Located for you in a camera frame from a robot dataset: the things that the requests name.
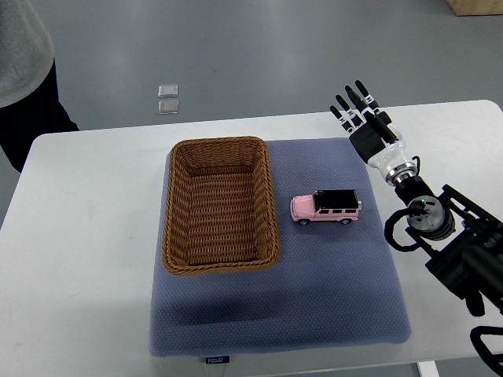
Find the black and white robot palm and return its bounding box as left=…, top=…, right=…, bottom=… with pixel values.
left=329, top=80, right=415, bottom=178

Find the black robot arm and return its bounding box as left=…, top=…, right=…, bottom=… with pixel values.
left=330, top=81, right=502, bottom=317

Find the pink toy car black roof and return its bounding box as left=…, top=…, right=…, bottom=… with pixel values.
left=289, top=188, right=363, bottom=226

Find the brown wicker basket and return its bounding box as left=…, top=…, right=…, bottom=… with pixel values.
left=161, top=136, right=280, bottom=276

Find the wooden box corner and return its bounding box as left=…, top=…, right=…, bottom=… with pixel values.
left=447, top=0, right=503, bottom=16

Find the blue-grey padded mat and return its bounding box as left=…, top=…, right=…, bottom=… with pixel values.
left=150, top=138, right=411, bottom=357

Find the upper silver floor plate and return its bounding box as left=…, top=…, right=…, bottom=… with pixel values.
left=158, top=84, right=178, bottom=98

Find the silver floor plate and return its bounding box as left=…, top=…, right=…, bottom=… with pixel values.
left=158, top=84, right=178, bottom=98
left=158, top=98, right=179, bottom=115

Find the lower silver floor plate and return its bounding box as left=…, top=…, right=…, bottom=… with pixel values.
left=158, top=98, right=179, bottom=115

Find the person in grey top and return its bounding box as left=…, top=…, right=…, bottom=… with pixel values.
left=1, top=1, right=79, bottom=172

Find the black cable loop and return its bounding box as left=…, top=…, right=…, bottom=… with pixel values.
left=469, top=325, right=503, bottom=377

